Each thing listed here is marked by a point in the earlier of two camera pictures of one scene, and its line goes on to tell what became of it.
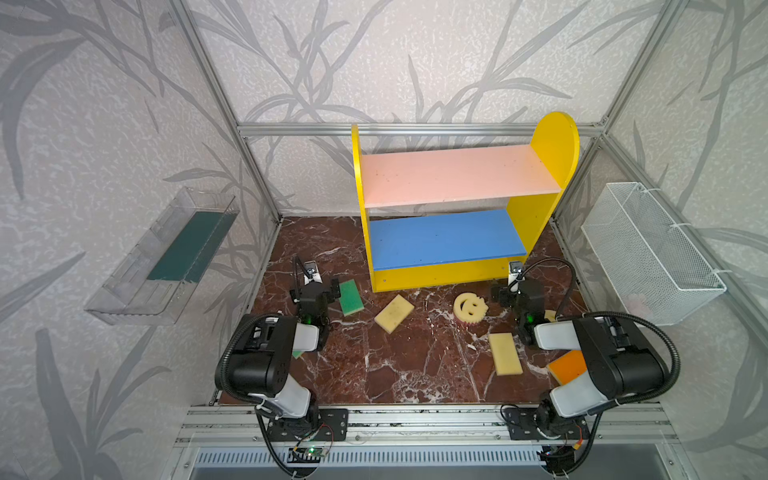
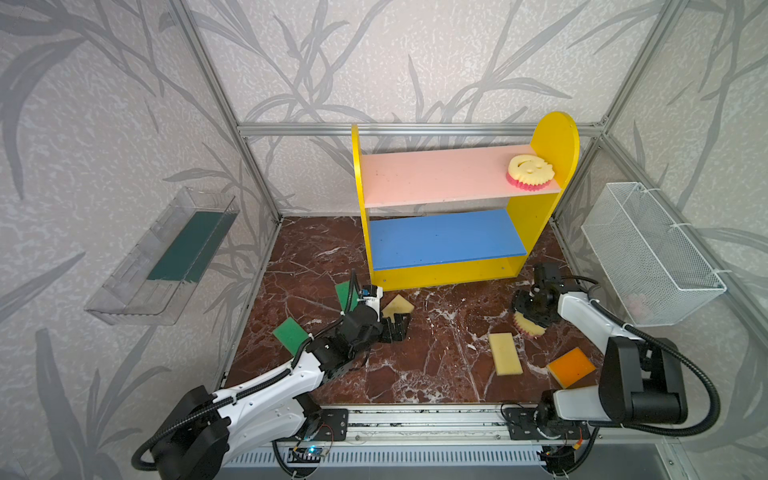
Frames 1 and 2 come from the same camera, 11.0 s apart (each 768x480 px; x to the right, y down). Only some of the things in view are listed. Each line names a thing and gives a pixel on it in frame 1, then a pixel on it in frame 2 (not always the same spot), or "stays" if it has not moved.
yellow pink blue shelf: (447, 217) stays
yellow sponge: (393, 315) stays
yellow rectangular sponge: (505, 355) stays
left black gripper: (312, 291) -> (385, 327)
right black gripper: (517, 293) -> (534, 303)
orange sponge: (568, 366) stays
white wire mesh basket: (653, 271) stays
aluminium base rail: (436, 436) stays
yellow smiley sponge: (470, 307) -> (529, 172)
